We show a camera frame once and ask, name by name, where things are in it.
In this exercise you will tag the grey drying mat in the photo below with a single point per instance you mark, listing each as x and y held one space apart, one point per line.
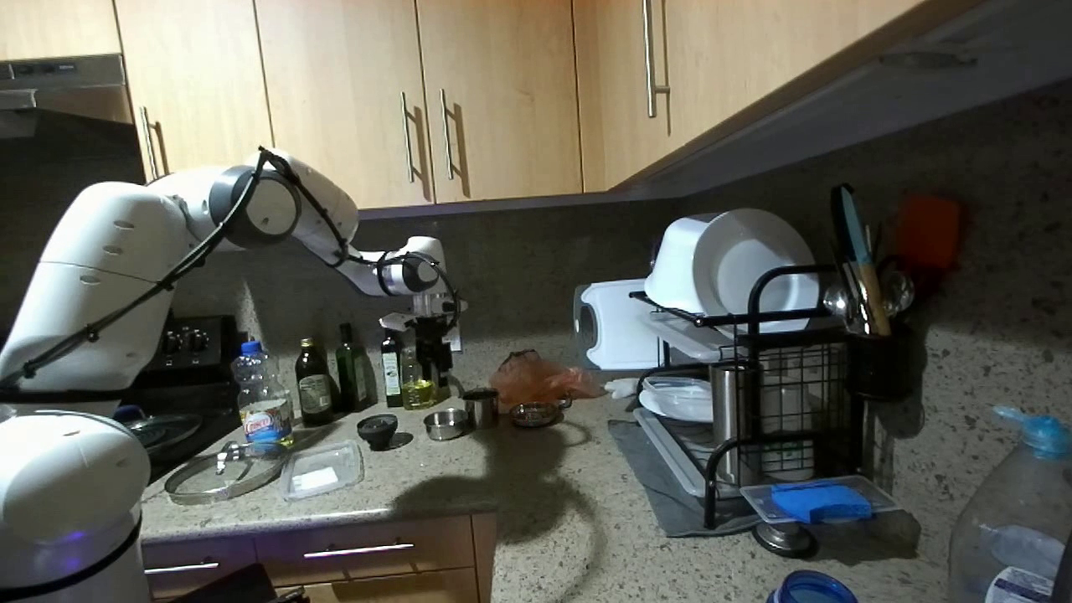
679 513

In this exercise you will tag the steel tumbler in rack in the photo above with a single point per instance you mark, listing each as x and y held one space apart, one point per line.
732 381

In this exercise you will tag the upper wooden cabinets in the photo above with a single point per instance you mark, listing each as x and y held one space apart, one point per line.
440 100

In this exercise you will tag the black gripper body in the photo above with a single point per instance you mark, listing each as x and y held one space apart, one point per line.
432 323

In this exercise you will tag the olive oil bottle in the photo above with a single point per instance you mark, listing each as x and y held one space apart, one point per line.
390 354

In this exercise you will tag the black stove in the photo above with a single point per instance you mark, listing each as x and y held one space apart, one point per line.
185 395

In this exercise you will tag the blue round lid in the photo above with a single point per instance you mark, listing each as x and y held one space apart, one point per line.
807 586

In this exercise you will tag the large clear water jug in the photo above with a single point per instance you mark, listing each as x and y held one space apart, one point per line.
1014 540

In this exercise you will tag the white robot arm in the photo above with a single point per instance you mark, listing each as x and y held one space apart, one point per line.
91 317

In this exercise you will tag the round glass oil jar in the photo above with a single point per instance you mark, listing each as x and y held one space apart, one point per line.
424 379

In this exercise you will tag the small black bowl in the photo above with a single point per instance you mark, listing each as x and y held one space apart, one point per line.
375 428

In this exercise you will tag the dark glass bottle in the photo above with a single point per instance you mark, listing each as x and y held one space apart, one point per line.
312 381

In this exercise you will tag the blue lidded plastic container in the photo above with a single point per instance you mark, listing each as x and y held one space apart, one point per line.
819 501

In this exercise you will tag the small steel cup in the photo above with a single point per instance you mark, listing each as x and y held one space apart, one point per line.
483 406

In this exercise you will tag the clear plastic water bottle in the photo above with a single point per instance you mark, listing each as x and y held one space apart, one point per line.
261 398

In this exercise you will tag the white kitchen appliance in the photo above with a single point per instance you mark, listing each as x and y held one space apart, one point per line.
621 325

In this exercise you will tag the silver bowl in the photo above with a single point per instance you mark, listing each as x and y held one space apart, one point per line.
445 423
532 415

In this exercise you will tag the glass pot lid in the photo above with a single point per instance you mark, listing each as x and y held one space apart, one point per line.
219 476

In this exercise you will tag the utensils in rack holder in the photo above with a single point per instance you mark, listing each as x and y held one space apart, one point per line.
874 287

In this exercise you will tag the dark green bottle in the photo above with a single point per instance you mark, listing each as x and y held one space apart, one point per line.
349 370

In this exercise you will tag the red silicone utensil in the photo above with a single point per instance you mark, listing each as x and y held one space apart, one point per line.
929 233

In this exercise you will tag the black wire dish rack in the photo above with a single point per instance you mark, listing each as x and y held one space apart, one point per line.
801 412

